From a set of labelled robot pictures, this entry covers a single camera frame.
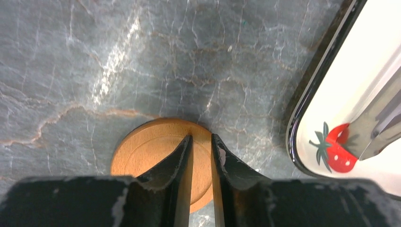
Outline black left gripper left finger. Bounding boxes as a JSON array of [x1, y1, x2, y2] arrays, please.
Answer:
[[0, 135, 193, 227]]

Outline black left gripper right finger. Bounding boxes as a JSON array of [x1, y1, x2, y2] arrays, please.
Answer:
[[211, 134, 401, 227]]

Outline light brown round coaster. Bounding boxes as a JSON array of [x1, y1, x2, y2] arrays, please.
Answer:
[[110, 118, 213, 213]]

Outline metal serving tongs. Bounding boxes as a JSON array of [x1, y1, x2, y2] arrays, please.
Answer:
[[343, 69, 401, 161]]

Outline strawberry print serving tray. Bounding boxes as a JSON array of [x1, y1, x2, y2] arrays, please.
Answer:
[[286, 0, 401, 199]]

